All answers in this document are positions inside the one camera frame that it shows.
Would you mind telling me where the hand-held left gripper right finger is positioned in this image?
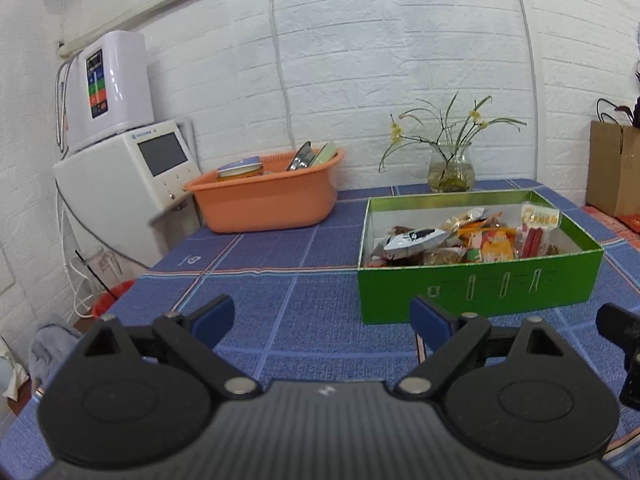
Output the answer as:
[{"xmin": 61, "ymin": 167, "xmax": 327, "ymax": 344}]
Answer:
[{"xmin": 395, "ymin": 295, "xmax": 583, "ymax": 401}]

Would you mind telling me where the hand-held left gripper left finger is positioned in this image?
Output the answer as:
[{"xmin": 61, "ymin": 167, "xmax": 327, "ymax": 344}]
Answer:
[{"xmin": 75, "ymin": 294, "xmax": 261, "ymax": 401}]

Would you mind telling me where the green cardboard box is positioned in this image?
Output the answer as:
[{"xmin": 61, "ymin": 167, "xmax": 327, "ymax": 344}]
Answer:
[{"xmin": 356, "ymin": 190, "xmax": 606, "ymax": 325}]

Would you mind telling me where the pink edged seed packet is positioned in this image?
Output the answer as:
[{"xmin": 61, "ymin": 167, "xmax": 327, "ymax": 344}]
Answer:
[{"xmin": 424, "ymin": 249, "xmax": 468, "ymax": 266}]

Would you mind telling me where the white green print snack packet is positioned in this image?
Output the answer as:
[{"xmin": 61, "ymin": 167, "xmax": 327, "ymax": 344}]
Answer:
[{"xmin": 382, "ymin": 227, "xmax": 451, "ymax": 263}]

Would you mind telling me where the orange yellow snack packet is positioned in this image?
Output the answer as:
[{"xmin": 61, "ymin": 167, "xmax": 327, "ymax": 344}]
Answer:
[{"xmin": 467, "ymin": 232, "xmax": 516, "ymax": 263}]

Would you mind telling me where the orange edged clear snack packet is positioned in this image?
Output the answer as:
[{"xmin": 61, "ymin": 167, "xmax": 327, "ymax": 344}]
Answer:
[{"xmin": 456, "ymin": 222, "xmax": 516, "ymax": 239}]

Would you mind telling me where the red sausage packet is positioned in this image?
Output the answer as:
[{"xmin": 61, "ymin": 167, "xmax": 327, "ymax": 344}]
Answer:
[{"xmin": 515, "ymin": 203, "xmax": 563, "ymax": 259}]

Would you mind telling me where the blue checked tablecloth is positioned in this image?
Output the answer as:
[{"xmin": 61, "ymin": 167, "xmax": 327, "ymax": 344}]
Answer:
[{"xmin": 0, "ymin": 178, "xmax": 640, "ymax": 480}]

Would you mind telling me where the red plastic bucket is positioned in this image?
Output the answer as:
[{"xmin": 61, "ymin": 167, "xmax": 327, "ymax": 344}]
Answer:
[{"xmin": 91, "ymin": 280, "xmax": 136, "ymax": 320}]

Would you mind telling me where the orange plaid cloth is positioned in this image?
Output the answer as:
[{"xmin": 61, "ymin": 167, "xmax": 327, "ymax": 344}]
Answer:
[{"xmin": 582, "ymin": 203, "xmax": 640, "ymax": 243}]

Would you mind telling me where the orange plastic basin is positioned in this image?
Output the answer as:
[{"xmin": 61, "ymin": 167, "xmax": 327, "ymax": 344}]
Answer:
[{"xmin": 182, "ymin": 149, "xmax": 346, "ymax": 234}]

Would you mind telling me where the glass vase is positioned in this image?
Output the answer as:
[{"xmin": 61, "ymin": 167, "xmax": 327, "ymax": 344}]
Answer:
[{"xmin": 428, "ymin": 141, "xmax": 475, "ymax": 193}]

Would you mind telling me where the round metal tin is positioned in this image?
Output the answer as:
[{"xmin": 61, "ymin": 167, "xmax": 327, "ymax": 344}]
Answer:
[{"xmin": 216, "ymin": 156, "xmax": 264, "ymax": 181}]

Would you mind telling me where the tall brown cardboard box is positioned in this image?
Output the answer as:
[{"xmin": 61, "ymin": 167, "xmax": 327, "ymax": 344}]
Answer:
[{"xmin": 586, "ymin": 120, "xmax": 640, "ymax": 218}]

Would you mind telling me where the white appliance with screen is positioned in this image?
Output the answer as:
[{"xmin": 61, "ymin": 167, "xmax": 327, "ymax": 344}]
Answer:
[{"xmin": 52, "ymin": 119, "xmax": 201, "ymax": 268}]

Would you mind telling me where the grey cloth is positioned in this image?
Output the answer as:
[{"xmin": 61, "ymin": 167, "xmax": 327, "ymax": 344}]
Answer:
[{"xmin": 28, "ymin": 317, "xmax": 83, "ymax": 396}]

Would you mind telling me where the metal bowl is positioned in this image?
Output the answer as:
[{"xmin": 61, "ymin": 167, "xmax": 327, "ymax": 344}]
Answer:
[{"xmin": 286, "ymin": 141, "xmax": 315, "ymax": 172}]

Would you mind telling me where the yellow flowered green plant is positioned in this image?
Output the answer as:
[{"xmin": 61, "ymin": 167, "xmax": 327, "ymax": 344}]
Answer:
[{"xmin": 378, "ymin": 91, "xmax": 527, "ymax": 173}]

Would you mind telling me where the light green bowl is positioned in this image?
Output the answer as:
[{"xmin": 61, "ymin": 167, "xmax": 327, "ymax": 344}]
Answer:
[{"xmin": 311, "ymin": 142, "xmax": 340, "ymax": 167}]

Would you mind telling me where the white cloth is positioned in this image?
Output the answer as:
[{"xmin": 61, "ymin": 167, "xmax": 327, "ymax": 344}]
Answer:
[{"xmin": 0, "ymin": 332, "xmax": 31, "ymax": 403}]

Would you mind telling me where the white water purifier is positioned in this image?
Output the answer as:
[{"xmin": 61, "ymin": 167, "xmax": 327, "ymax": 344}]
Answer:
[{"xmin": 65, "ymin": 30, "xmax": 155, "ymax": 153}]

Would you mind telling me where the white wall socket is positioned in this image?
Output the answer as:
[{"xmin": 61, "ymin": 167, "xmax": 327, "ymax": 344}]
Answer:
[{"xmin": 75, "ymin": 250, "xmax": 123, "ymax": 293}]

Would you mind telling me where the thin white wall conduit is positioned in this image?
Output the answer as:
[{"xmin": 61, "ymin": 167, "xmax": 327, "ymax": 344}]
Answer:
[{"xmin": 265, "ymin": 0, "xmax": 293, "ymax": 158}]

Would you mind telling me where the grey purifier hose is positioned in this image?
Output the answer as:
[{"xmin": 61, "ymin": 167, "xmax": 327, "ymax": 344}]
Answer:
[{"xmin": 54, "ymin": 57, "xmax": 81, "ymax": 153}]

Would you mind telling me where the thick white wall conduit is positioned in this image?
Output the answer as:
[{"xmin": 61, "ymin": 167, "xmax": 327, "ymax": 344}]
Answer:
[{"xmin": 507, "ymin": 0, "xmax": 543, "ymax": 183}]

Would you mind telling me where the white horizontal wall pipe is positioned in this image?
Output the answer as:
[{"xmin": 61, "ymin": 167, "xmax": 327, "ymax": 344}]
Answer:
[{"xmin": 57, "ymin": 0, "xmax": 281, "ymax": 58}]

